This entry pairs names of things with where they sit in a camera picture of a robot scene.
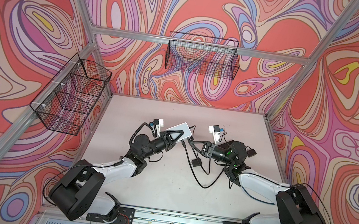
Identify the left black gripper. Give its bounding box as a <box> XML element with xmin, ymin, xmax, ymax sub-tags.
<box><xmin>139</xmin><ymin>128</ymin><xmax>184</xmax><ymax>168</ymax></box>

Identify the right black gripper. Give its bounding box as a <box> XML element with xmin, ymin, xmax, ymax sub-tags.
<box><xmin>188</xmin><ymin>138</ymin><xmax>237</xmax><ymax>166</ymax></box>

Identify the black power adapter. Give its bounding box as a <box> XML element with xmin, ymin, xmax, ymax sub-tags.
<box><xmin>246</xmin><ymin>147</ymin><xmax>257</xmax><ymax>158</ymax></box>
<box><xmin>182</xmin><ymin>125</ymin><xmax>216</xmax><ymax>175</ymax></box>

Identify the small white network switch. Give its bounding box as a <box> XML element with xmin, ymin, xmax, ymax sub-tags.
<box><xmin>166</xmin><ymin>122</ymin><xmax>192</xmax><ymax>143</ymax></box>

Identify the black ethernet cable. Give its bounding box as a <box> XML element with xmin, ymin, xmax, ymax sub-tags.
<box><xmin>175</xmin><ymin>139</ymin><xmax>229</xmax><ymax>191</ymax></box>

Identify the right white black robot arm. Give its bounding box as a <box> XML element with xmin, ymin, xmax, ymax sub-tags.
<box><xmin>199</xmin><ymin>141</ymin><xmax>326</xmax><ymax>224</ymax></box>

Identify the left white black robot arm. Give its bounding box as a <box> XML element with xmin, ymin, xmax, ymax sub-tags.
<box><xmin>48</xmin><ymin>119</ymin><xmax>192</xmax><ymax>223</ymax></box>

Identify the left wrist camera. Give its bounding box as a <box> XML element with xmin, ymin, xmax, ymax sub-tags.
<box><xmin>150</xmin><ymin>119</ymin><xmax>164</xmax><ymax>137</ymax></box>

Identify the back wire mesh basket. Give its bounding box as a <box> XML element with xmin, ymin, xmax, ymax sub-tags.
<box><xmin>165</xmin><ymin>31</ymin><xmax>240</xmax><ymax>80</ymax></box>

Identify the wire mesh basket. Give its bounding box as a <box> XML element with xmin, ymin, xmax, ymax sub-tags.
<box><xmin>30</xmin><ymin>53</ymin><xmax>112</xmax><ymax>136</ymax></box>
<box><xmin>165</xmin><ymin>31</ymin><xmax>240</xmax><ymax>80</ymax></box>

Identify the left wire mesh basket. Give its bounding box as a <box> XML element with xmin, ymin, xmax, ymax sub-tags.
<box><xmin>30</xmin><ymin>53</ymin><xmax>112</xmax><ymax>136</ymax></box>

